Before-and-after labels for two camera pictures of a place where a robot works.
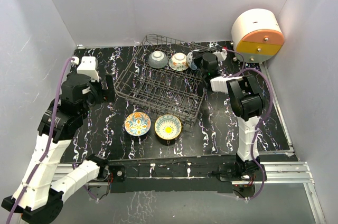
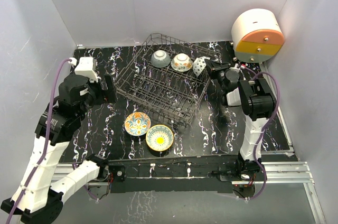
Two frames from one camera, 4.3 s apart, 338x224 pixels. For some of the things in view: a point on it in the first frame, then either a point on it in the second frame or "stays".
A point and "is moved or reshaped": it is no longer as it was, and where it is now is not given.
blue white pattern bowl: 191,65 is moved or reshaped
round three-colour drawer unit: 257,34 stays
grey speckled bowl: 157,59 is moved or reshaped
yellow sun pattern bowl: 168,127 -> 159,138
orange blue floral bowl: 137,123 stays
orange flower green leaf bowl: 178,62 stays
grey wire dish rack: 163,75 stays
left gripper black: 110,97 stays
